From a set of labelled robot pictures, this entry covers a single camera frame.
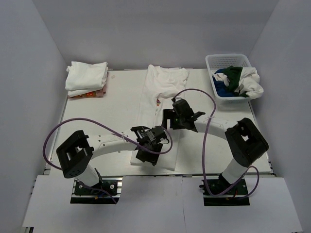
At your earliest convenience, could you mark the folded shirt with orange print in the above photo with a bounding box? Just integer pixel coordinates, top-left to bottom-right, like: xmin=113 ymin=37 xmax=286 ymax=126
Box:
xmin=68 ymin=84 xmax=107 ymax=98

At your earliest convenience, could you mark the plain white t shirt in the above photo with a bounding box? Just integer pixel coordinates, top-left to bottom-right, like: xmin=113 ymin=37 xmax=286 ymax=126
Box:
xmin=214 ymin=67 xmax=264 ymax=99

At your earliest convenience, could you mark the dark green t shirt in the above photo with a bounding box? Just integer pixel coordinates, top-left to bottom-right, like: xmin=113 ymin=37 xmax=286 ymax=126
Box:
xmin=223 ymin=66 xmax=247 ymax=98

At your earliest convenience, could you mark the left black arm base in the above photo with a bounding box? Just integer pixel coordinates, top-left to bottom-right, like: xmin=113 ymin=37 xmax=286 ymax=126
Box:
xmin=70 ymin=177 xmax=122 ymax=204

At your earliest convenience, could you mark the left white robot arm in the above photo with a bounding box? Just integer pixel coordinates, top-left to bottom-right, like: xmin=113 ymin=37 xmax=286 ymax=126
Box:
xmin=56 ymin=126 xmax=169 ymax=194

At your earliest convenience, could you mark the blue t shirt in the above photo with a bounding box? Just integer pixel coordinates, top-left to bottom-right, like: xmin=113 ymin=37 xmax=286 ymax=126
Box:
xmin=213 ymin=68 xmax=239 ymax=98

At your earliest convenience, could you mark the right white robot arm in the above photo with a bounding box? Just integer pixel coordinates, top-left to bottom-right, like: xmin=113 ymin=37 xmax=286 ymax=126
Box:
xmin=162 ymin=99 xmax=269 ymax=194

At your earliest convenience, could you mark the white plastic basket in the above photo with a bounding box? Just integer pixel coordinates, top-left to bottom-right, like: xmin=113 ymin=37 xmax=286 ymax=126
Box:
xmin=205 ymin=53 xmax=257 ymax=105

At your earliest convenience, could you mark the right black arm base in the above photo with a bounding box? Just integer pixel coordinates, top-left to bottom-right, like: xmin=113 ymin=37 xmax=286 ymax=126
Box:
xmin=199 ymin=174 xmax=251 ymax=207

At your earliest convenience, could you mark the white graphic print t shirt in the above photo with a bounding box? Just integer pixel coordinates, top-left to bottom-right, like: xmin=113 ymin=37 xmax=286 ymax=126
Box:
xmin=130 ymin=64 xmax=190 ymax=171

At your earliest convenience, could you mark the top folded white shirt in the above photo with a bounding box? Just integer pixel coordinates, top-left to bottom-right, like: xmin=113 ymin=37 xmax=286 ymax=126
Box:
xmin=65 ymin=61 xmax=108 ymax=91

